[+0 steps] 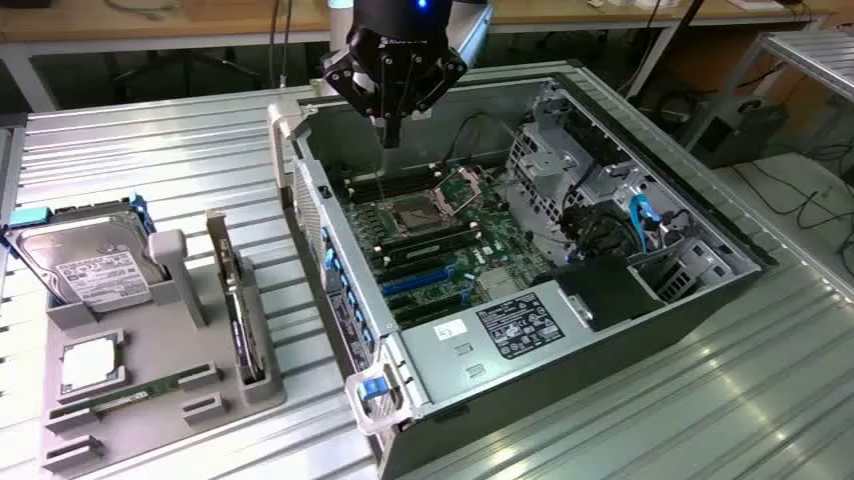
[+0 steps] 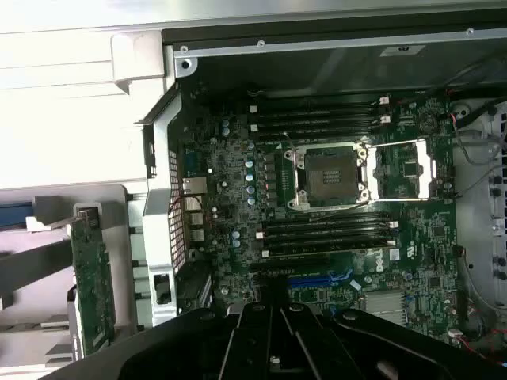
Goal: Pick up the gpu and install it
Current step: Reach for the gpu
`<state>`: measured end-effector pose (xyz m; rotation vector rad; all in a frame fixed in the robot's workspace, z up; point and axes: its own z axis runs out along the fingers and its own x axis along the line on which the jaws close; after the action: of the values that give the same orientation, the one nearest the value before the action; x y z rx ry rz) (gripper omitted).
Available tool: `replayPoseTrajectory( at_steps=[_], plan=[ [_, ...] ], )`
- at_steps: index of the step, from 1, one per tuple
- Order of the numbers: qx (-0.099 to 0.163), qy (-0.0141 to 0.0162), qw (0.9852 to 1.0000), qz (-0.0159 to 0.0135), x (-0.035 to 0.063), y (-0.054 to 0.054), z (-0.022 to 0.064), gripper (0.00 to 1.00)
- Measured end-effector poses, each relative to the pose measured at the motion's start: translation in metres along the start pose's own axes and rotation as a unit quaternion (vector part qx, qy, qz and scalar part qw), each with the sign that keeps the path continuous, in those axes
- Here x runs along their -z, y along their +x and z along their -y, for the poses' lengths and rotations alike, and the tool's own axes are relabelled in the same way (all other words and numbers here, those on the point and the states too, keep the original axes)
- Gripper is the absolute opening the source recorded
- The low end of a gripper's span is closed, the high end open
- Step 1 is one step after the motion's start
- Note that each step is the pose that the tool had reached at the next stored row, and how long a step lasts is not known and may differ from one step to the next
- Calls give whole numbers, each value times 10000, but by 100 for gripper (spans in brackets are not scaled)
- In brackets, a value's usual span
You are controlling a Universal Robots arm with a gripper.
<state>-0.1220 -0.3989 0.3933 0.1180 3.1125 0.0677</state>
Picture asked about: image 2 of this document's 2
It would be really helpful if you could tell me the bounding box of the blue expansion slot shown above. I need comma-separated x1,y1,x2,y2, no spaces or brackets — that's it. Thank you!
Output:
287,272,354,289

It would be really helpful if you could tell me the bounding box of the black open PC case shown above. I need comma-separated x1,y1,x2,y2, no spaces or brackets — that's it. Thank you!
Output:
134,15,507,380

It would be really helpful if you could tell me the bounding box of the CPU socket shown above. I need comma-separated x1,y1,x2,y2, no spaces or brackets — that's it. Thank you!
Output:
287,141,372,211

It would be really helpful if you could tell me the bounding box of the blue disk carrier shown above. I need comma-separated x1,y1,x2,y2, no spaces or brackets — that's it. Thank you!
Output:
0,201,33,231

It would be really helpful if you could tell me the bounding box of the black RAM slot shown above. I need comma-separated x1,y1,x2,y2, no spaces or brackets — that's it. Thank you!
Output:
255,220,399,241
249,109,382,124
262,212,392,230
247,89,382,101
249,97,391,115
262,232,392,249
250,115,391,135
261,239,398,259

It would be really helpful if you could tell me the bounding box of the green motherboard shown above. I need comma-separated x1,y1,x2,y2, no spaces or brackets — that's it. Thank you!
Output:
177,93,461,346

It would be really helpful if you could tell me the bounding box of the white corner bracket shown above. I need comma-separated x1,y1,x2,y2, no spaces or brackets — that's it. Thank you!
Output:
110,32,166,96

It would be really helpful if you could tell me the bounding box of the silver chipset heat sink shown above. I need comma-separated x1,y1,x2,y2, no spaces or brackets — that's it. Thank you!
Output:
363,291,408,326

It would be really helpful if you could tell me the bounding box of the black expansion slot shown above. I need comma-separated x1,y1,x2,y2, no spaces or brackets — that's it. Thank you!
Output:
248,254,330,273

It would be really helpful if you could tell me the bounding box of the grey parts rack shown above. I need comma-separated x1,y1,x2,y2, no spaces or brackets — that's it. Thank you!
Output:
0,184,140,371

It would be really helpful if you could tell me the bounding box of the silver rear port block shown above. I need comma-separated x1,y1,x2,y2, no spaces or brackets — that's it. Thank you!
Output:
181,177,208,243

